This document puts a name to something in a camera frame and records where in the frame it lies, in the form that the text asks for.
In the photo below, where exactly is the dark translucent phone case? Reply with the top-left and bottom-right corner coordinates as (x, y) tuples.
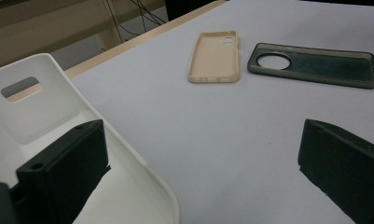
(246, 42), (374, 91)

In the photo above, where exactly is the beige phone case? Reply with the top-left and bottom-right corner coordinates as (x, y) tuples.
(187, 30), (241, 84)

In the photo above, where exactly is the black floor cable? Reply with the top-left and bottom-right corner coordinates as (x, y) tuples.
(104, 0), (127, 45)
(128, 0), (168, 35)

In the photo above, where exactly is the beige wooden desk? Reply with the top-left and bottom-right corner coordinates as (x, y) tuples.
(0, 0), (166, 73)

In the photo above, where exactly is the white plastic storage basket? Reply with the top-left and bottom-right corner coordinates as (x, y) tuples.
(0, 52), (181, 224)

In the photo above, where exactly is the white table cover sheet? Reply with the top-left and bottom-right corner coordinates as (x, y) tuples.
(70, 0), (374, 224)

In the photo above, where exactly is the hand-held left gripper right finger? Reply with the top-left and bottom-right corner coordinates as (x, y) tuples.
(298, 119), (374, 224)

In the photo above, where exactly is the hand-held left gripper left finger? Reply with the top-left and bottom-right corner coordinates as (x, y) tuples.
(16, 119), (111, 224)

